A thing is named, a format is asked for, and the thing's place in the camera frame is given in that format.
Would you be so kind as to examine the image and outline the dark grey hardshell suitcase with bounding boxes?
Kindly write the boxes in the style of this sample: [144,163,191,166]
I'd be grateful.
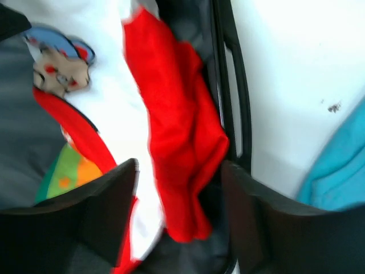
[1,1,250,273]

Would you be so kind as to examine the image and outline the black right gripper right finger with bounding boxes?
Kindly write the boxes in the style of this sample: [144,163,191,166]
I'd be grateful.
[221,161,364,273]

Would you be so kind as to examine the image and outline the rainbow cartoon white shirt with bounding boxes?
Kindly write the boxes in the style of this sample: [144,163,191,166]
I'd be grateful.
[9,1,229,273]

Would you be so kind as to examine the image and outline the light blue shirt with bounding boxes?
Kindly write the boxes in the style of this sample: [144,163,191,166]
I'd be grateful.
[296,100,364,211]

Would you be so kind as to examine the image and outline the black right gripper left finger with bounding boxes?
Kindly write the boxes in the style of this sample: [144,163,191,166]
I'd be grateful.
[1,159,136,273]

